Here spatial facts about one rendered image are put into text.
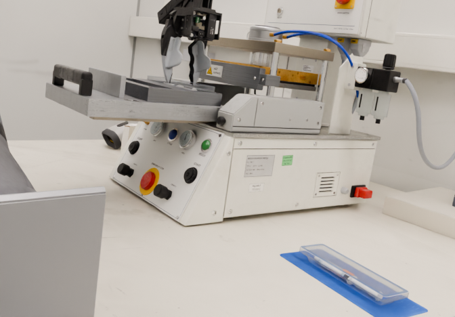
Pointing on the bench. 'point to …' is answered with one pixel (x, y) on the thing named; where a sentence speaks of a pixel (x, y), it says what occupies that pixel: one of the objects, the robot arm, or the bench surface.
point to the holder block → (169, 93)
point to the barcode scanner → (114, 135)
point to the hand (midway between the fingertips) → (179, 78)
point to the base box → (278, 177)
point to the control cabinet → (336, 28)
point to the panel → (168, 164)
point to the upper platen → (297, 80)
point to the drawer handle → (85, 87)
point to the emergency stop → (147, 180)
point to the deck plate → (296, 134)
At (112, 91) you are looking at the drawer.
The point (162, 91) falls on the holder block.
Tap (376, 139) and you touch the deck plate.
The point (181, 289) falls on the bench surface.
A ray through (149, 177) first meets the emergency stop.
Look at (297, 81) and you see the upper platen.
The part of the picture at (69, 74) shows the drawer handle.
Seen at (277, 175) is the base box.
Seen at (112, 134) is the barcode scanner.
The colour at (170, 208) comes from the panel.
